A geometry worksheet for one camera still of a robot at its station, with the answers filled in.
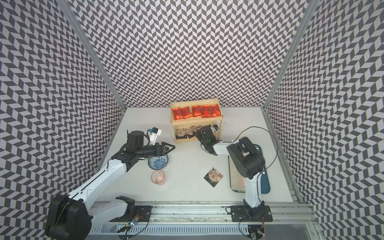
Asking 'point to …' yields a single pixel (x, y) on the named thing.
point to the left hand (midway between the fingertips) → (171, 150)
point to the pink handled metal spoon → (243, 182)
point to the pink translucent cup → (158, 177)
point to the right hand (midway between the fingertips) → (197, 134)
